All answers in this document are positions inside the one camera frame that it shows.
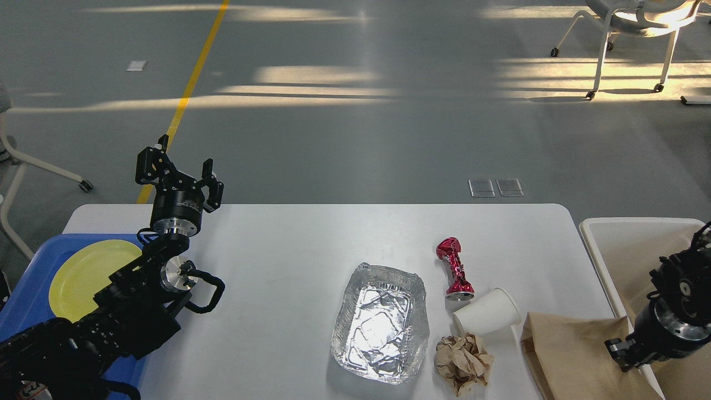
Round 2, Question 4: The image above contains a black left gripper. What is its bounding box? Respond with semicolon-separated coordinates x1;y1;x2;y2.
135;134;224;237

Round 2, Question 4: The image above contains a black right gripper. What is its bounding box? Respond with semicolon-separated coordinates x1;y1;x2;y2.
604;299;710;372

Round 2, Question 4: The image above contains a wooden board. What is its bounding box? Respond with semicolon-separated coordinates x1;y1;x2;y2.
521;312;661;399

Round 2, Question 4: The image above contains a yellow plastic plate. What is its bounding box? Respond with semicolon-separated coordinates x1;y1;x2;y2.
48;239;142;322

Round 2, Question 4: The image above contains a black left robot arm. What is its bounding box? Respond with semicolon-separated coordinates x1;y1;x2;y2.
2;134;224;399

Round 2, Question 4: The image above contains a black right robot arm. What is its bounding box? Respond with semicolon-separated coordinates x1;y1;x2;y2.
604;223;710;372

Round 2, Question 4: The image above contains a white plastic bin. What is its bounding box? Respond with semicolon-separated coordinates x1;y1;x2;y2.
579;217;710;399

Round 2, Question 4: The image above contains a crumpled brown paper ball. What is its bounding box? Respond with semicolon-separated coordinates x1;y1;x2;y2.
434;333;495;397

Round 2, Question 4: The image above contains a crushed red soda can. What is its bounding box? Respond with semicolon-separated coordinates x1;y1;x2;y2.
435;237;475;301

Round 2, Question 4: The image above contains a white chair base left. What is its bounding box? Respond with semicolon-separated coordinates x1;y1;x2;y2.
1;83;94;261

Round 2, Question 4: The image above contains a blue plastic tray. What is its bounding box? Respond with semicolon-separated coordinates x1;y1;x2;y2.
2;234;159;399

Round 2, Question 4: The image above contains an aluminium foil tray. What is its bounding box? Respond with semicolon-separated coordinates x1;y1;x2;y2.
331;263;430;385

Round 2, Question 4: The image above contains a white office chair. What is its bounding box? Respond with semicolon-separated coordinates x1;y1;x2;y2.
549;1;702;101

